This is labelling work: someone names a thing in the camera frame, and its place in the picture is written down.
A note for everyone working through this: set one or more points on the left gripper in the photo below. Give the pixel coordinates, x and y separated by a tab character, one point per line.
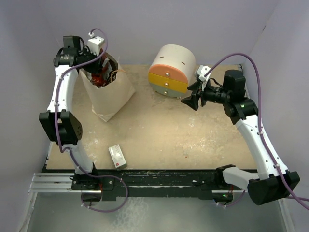
97	67

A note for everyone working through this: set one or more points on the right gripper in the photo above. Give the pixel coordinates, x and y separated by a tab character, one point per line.
192	100

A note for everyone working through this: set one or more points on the red chips bag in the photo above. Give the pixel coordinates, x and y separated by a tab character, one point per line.
104	77

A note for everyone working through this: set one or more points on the white paper bag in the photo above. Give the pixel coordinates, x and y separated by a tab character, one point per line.
108	100

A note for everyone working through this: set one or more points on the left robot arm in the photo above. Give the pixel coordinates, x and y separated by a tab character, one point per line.
58	122

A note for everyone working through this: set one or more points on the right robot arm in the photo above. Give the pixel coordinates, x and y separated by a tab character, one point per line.
273	177

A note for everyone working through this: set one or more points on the pastel mini drawer cabinet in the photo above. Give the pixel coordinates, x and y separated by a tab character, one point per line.
171	71

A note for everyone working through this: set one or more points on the small white box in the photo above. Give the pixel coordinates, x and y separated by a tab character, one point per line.
117	157

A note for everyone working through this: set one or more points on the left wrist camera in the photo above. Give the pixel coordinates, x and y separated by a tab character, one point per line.
95	43

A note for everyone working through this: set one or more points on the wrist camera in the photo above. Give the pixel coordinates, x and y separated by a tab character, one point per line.
95	43
202	75

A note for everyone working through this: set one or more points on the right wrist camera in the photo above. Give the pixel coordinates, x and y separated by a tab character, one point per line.
202	75

